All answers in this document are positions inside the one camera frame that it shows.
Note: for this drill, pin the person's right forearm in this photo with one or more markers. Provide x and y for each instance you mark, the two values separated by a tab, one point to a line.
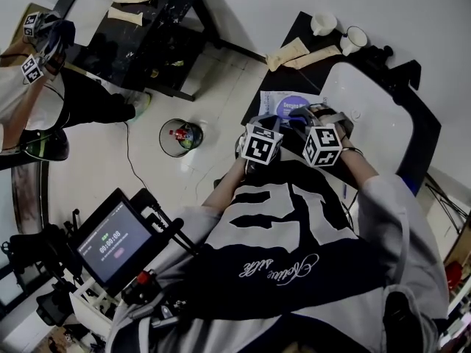
358	171

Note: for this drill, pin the black monitor screen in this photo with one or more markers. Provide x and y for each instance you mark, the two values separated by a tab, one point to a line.
114	245

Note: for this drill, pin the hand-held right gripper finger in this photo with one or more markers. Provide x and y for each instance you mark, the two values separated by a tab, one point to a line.
305	116
340	118

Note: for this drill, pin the red knob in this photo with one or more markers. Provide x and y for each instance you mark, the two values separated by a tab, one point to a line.
143	278

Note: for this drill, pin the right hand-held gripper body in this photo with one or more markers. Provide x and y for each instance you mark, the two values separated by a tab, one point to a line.
324	145

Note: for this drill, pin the white enamel mug dark rim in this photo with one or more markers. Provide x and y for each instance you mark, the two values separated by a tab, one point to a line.
353	40

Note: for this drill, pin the red bottle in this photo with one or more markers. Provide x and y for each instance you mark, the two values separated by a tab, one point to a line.
180	134

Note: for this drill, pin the table with black hairpin legs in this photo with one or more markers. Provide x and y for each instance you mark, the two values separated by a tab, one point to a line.
460	241

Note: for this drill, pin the plain white cup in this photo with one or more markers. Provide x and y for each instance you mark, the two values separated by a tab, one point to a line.
324	23

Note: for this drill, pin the white oval sink basin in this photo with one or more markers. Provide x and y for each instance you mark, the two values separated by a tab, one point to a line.
375	123

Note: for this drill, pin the person's left forearm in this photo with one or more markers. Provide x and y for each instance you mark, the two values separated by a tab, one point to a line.
228	186

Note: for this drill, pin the black equipment stand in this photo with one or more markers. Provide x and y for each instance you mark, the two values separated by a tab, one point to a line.
48	256

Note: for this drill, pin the blue pen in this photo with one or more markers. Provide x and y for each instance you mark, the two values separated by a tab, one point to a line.
344	190

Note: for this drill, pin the black marble table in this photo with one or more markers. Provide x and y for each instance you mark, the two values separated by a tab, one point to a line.
147	50

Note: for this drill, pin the person's grey navy shirt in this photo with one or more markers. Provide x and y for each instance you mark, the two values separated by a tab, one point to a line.
276	289

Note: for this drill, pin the white wet wipe pack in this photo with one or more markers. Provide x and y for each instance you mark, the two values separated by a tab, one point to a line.
268	103

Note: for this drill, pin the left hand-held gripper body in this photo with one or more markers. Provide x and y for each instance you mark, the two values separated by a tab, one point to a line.
261	145

